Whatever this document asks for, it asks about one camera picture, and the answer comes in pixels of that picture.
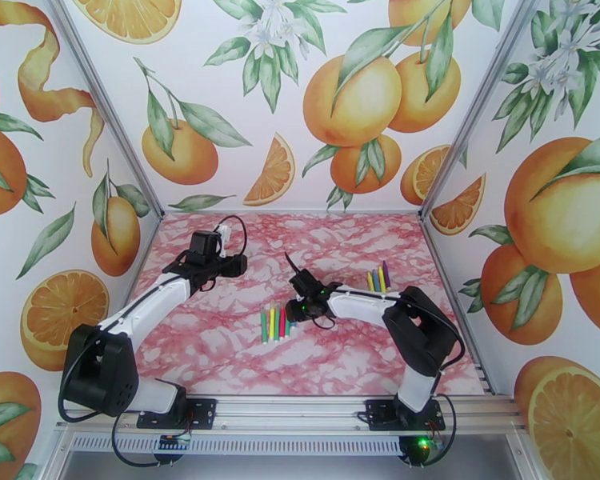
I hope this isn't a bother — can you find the perforated metal strip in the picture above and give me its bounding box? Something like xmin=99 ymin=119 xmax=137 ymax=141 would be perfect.
xmin=69 ymin=434 xmax=403 ymax=456

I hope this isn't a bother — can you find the small circuit board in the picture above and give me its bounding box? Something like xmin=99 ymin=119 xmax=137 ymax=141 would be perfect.
xmin=158 ymin=432 xmax=192 ymax=450
xmin=412 ymin=435 xmax=446 ymax=452

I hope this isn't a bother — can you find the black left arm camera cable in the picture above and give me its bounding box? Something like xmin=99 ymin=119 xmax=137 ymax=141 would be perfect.
xmin=57 ymin=214 xmax=249 ymax=425

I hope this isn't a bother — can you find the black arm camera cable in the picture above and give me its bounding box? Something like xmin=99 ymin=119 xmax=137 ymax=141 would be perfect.
xmin=283 ymin=251 xmax=466 ymax=380
xmin=57 ymin=214 xmax=249 ymax=425

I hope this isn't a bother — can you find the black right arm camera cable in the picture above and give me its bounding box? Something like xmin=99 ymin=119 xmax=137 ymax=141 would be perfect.
xmin=283 ymin=251 xmax=466 ymax=380

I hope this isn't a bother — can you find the aluminium side rail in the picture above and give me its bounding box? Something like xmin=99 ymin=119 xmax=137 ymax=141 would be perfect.
xmin=127 ymin=213 xmax=162 ymax=300
xmin=422 ymin=215 xmax=497 ymax=394

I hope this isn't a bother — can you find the thin aluminium edge rail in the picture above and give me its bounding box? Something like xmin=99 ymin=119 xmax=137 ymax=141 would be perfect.
xmin=161 ymin=208 xmax=425 ymax=216

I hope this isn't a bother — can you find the wide slotted aluminium rail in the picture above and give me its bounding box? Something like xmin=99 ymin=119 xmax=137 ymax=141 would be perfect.
xmin=54 ymin=390 xmax=529 ymax=436

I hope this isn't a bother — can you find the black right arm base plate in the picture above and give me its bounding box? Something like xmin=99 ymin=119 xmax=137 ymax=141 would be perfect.
xmin=363 ymin=399 xmax=447 ymax=433

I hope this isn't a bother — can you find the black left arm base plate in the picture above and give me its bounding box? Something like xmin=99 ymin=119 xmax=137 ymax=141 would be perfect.
xmin=136 ymin=397 xmax=218 ymax=430

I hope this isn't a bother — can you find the black left arm base cable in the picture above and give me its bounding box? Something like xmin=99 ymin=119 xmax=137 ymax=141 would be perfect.
xmin=110 ymin=413 xmax=194 ymax=469

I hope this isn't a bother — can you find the black arm base cable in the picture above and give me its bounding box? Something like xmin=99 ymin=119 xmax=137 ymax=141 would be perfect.
xmin=399 ymin=393 xmax=461 ymax=469
xmin=110 ymin=413 xmax=194 ymax=469

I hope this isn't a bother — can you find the aluminium corner post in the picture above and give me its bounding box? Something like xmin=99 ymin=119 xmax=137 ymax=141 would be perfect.
xmin=418 ymin=0 xmax=555 ymax=220
xmin=42 ymin=0 xmax=165 ymax=218

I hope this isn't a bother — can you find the black right arm base cable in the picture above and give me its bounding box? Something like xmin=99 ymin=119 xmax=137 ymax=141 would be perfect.
xmin=399 ymin=393 xmax=461 ymax=469

